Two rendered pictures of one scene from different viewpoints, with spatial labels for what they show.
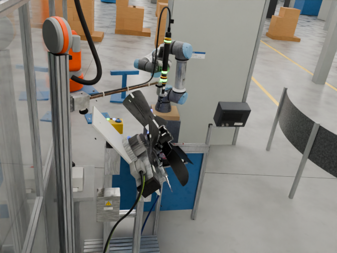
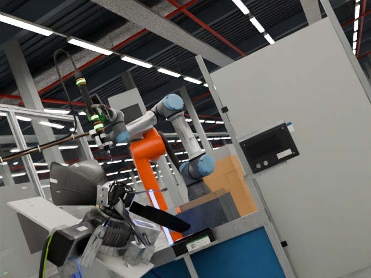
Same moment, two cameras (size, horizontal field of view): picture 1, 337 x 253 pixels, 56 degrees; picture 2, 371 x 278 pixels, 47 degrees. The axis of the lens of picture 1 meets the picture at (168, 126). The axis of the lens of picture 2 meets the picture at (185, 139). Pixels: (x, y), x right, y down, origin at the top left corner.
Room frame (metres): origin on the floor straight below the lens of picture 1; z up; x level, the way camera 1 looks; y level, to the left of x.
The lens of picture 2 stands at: (0.26, -1.22, 1.06)
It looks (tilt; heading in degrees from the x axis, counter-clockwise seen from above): 7 degrees up; 27
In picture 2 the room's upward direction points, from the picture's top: 23 degrees counter-clockwise
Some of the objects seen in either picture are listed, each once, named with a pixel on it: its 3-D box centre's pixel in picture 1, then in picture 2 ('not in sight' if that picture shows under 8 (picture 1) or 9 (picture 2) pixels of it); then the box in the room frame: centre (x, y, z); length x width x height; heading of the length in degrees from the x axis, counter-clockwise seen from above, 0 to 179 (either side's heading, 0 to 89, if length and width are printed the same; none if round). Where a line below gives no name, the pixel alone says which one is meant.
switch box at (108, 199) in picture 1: (108, 205); not in sight; (1.65, 0.34, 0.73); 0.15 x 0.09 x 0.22; 104
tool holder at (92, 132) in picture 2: (161, 88); (100, 138); (1.95, 0.08, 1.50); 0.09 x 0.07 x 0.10; 139
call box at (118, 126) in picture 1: (112, 126); not in sight; (2.23, 0.44, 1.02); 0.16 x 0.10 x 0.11; 104
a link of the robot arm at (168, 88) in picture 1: (165, 92); (190, 172); (2.65, 0.06, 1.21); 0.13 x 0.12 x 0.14; 64
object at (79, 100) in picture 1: (77, 101); not in sight; (1.48, 0.48, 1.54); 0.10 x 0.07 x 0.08; 139
